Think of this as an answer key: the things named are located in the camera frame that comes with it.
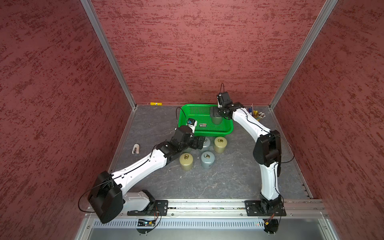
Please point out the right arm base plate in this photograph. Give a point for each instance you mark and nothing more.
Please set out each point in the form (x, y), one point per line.
(264, 208)

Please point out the yellow-green canister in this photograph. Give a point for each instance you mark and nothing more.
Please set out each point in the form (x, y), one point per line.
(220, 144)
(186, 161)

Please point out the small beige clip object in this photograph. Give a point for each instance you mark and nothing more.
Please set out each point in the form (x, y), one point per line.
(136, 149)

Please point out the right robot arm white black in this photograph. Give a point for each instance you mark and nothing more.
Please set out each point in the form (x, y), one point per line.
(267, 152)

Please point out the yellow pen bucket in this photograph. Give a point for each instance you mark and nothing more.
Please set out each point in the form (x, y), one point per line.
(256, 115)

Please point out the aluminium front rail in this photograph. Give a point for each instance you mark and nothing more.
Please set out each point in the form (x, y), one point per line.
(224, 214)

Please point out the yellow glue stick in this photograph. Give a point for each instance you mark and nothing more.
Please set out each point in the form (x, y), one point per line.
(156, 104)

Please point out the green plastic basket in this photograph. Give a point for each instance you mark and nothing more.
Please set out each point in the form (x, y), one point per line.
(201, 113)

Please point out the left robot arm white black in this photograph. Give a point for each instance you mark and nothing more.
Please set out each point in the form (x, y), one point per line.
(110, 192)

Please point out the blue-grey canister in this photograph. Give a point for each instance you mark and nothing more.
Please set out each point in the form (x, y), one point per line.
(206, 144)
(207, 159)

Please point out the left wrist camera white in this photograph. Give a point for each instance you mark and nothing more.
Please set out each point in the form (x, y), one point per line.
(192, 123)

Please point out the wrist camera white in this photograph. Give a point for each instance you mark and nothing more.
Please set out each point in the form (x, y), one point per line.
(224, 100)
(192, 123)

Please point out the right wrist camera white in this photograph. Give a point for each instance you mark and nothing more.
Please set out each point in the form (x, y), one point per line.
(224, 100)

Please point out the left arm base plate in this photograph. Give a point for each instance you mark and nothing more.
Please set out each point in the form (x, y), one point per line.
(155, 208)

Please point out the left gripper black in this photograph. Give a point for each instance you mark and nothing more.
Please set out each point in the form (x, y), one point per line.
(195, 140)

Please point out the green canister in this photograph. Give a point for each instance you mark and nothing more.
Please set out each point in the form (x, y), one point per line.
(217, 120)

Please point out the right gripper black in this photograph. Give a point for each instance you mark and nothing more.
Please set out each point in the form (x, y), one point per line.
(217, 114)

